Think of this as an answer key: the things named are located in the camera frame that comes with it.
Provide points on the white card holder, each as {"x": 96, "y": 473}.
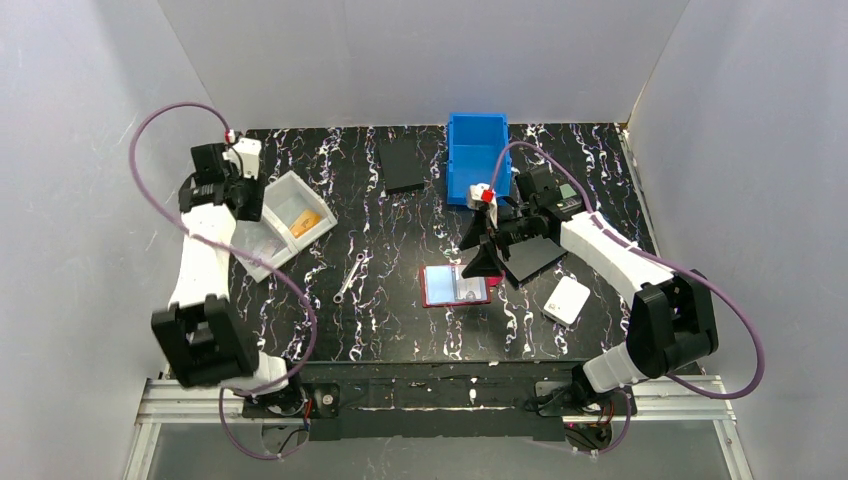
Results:
{"x": 566, "y": 301}

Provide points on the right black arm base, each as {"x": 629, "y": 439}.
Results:
{"x": 613, "y": 412}

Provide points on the blue plastic bin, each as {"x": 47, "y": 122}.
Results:
{"x": 475, "y": 141}

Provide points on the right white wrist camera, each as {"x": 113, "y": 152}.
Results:
{"x": 481, "y": 197}

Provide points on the aluminium frame rail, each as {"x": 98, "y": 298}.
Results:
{"x": 165, "y": 402}

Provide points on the black notebook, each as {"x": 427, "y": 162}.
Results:
{"x": 530, "y": 257}

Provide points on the white divided tray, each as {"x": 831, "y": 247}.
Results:
{"x": 284, "y": 199}

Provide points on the orange credit card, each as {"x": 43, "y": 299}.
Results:
{"x": 306, "y": 221}

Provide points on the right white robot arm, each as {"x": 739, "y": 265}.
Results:
{"x": 672, "y": 322}

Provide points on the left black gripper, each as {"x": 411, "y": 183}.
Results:
{"x": 201, "y": 195}

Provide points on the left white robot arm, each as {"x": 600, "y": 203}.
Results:
{"x": 199, "y": 330}

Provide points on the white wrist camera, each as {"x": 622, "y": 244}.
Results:
{"x": 244, "y": 153}
{"x": 481, "y": 197}

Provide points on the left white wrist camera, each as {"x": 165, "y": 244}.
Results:
{"x": 244, "y": 153}

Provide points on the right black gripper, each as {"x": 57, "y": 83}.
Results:
{"x": 497, "y": 235}

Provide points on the black foam pad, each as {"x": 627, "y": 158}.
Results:
{"x": 401, "y": 168}

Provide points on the green card holder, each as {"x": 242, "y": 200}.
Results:
{"x": 570, "y": 197}

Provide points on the metal wrench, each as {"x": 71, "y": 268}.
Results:
{"x": 347, "y": 282}

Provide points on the red card holder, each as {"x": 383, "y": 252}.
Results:
{"x": 444, "y": 286}

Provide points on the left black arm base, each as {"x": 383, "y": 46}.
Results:
{"x": 303, "y": 400}

